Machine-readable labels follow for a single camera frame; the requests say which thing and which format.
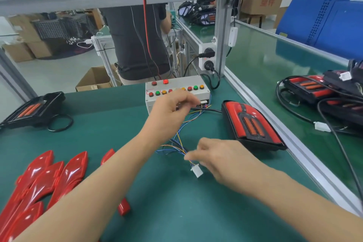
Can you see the person's right hand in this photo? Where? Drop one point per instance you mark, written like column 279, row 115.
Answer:
column 230, row 162

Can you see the person's left hand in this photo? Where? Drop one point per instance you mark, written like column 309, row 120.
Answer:
column 167, row 117

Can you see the pile of black lamp housings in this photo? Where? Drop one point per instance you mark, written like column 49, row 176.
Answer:
column 34, row 108

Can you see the person's left forearm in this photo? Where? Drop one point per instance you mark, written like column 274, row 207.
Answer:
column 79, row 199

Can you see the person's right forearm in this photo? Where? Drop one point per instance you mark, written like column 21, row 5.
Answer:
column 317, row 210

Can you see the beige test button box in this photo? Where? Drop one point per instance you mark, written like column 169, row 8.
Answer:
column 156, row 100

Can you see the white power strip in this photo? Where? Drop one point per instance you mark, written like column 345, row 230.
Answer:
column 204, row 49

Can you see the low open cardboard carton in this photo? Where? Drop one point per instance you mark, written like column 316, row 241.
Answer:
column 93, row 79

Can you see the white metal stand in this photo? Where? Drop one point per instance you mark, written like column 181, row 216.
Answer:
column 103, row 46

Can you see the black mesh basket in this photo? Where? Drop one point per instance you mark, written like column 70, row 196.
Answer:
column 59, row 26

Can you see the pile of red lens covers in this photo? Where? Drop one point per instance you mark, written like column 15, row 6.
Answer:
column 45, row 188

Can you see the large cardboard box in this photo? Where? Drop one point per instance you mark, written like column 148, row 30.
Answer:
column 39, row 45

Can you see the small cardboard box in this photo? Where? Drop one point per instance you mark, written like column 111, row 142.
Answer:
column 18, row 52

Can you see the blue plastic crate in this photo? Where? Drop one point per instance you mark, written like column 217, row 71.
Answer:
column 323, row 23

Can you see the white switch box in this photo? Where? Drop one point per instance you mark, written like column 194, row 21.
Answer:
column 232, row 36

